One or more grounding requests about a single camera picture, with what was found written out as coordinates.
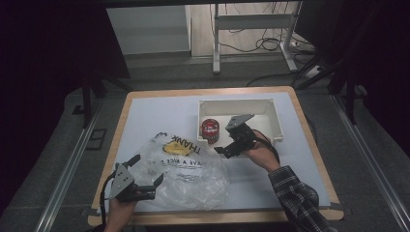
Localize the long black floor cable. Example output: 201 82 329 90
246 71 302 88

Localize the white power strip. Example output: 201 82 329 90
304 64 325 80

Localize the black metal stand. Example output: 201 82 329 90
79 72 133 130
294 47 369 126

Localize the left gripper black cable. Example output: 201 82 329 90
99 172 118 227

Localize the tangle of black floor cables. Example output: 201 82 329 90
209 2 318 55

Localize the person's left hand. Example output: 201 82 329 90
103 195 139 232

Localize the white plastic bin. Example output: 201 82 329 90
196 98 285 159

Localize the clear printed plastic bag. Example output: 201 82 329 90
130 130 230 212

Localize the grey cabinet panel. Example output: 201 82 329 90
105 4 193 56

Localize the red can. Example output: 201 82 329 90
200 118 221 145

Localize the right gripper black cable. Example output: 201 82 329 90
253 135 281 163

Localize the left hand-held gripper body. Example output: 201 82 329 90
108 162 157 203

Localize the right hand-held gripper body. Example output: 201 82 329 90
224 113 258 160

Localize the white metal desk frame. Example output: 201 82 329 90
212 0 304 75

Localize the person's right hand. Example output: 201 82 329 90
242 130 282 174

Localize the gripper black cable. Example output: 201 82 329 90
253 135 281 163
99 172 118 227

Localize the aluminium floor rail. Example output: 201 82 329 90
331 94 410 232
33 99 104 232

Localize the white table mat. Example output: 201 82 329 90
98 91 333 215

